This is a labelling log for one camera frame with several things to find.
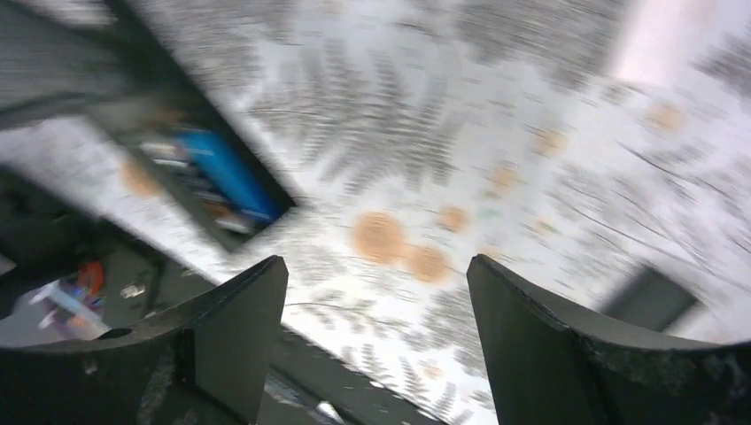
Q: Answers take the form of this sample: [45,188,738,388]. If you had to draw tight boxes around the black remote control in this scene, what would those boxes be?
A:
[76,0,298,254]

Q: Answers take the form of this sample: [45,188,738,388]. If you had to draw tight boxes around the floral table mat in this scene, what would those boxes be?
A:
[1,1,750,424]

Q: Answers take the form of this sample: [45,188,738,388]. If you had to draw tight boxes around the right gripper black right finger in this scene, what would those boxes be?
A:
[467,254,750,424]

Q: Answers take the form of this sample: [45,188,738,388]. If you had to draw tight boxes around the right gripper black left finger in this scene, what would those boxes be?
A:
[1,256,288,424]

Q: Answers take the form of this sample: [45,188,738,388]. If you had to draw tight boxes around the black remote battery cover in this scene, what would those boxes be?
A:
[599,266,700,332]

